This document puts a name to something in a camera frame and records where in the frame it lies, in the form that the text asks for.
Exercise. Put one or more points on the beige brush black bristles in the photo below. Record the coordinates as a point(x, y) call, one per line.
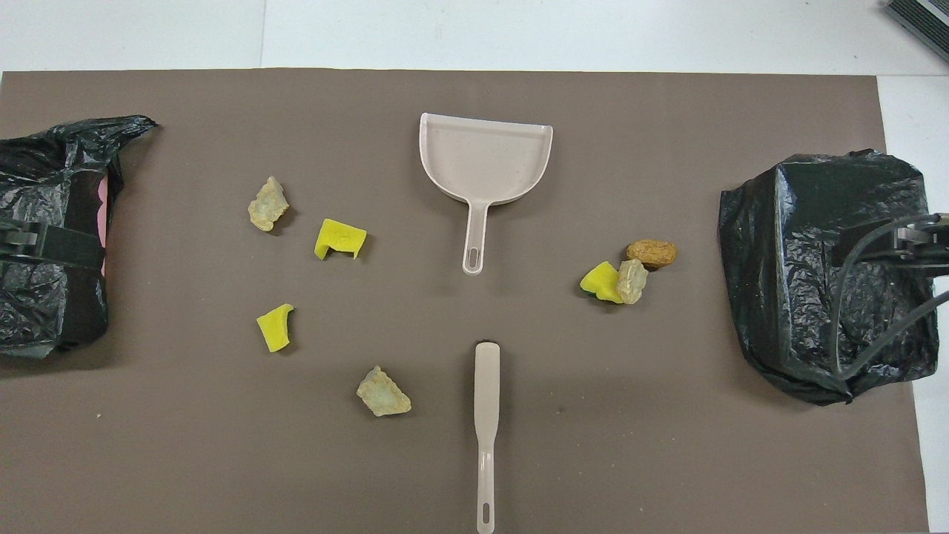
point(486, 386)

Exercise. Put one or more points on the black garbage bag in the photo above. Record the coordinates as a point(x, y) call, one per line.
point(44, 170)
point(786, 297)

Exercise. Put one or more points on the beige plastic dustpan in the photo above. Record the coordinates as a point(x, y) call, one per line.
point(482, 159)

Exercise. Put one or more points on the brown oval sponge piece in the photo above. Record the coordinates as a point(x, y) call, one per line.
point(652, 253)

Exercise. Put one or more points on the left black garbage bag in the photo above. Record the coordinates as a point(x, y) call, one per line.
point(44, 170)

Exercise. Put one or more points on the small yellow sponge piece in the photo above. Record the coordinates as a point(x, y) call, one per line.
point(276, 330)

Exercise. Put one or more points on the brown table mat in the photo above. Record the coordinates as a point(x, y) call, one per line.
point(185, 460)

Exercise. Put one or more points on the notched yellow sponge piece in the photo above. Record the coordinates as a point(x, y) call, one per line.
point(337, 236)

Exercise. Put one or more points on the dark grey ribbed box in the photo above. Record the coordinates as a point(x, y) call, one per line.
point(923, 18)

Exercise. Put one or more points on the right black garbage bag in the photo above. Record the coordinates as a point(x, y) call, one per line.
point(786, 297)

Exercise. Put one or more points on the small beige sponge scrap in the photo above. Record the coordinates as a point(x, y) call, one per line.
point(632, 282)

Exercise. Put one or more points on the yellow sponge green backing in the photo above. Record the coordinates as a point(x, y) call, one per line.
point(599, 282)

